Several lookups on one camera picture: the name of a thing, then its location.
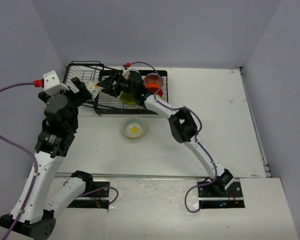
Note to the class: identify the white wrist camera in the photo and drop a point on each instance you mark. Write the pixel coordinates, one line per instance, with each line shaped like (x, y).
(51, 84)
(127, 69)

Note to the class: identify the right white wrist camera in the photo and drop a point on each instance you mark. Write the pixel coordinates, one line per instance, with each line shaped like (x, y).
(127, 69)

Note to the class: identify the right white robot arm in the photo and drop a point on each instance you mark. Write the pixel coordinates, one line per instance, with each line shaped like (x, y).
(183, 122)

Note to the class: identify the green bowl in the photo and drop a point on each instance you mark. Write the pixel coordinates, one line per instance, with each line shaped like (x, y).
(127, 98)

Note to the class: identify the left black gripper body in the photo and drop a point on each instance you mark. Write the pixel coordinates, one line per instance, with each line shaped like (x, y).
(75, 102)

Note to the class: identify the black wire dish rack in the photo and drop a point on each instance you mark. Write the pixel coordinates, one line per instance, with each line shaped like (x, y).
(108, 101)

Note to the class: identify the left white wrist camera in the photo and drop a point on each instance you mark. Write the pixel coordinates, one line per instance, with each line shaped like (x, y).
(51, 84)

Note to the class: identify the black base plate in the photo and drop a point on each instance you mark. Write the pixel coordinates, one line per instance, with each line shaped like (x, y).
(96, 200)
(232, 198)

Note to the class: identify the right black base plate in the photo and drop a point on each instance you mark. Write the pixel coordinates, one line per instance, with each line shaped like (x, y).
(232, 198)

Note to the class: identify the white floral bowl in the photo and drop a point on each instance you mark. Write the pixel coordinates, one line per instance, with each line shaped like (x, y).
(93, 89)

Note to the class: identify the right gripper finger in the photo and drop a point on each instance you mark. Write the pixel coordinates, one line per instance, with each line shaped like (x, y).
(113, 91)
(111, 80)

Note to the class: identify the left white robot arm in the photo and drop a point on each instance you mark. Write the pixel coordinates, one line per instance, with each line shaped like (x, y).
(35, 214)

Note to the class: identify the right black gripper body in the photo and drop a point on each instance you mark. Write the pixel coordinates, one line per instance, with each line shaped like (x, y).
(124, 86)

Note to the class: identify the yellow teal patterned bowl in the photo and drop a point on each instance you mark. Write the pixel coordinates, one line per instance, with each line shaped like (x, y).
(133, 127)

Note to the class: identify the right orange bowl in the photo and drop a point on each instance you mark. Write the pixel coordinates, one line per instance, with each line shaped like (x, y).
(155, 88)

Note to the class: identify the red patterned bowl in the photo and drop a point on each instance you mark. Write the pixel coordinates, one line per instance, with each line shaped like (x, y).
(153, 78)

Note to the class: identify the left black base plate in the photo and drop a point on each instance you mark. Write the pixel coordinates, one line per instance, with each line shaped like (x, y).
(96, 200)

